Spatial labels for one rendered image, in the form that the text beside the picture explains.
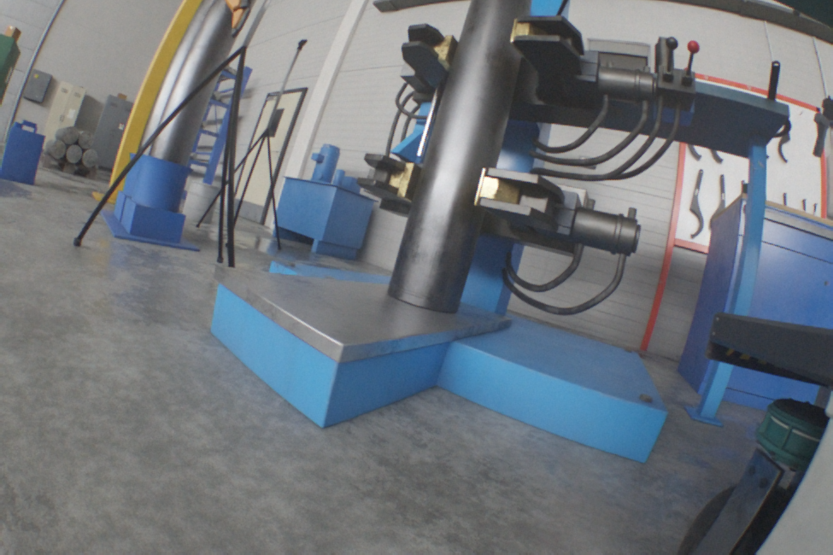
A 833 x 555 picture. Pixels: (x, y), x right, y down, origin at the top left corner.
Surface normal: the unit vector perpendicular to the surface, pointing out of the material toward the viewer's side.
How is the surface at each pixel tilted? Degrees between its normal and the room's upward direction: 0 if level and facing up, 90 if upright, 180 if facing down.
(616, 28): 90
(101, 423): 0
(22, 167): 90
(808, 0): 180
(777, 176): 90
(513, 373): 90
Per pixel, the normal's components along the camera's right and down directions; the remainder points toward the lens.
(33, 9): 0.82, 0.22
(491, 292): -0.51, -0.15
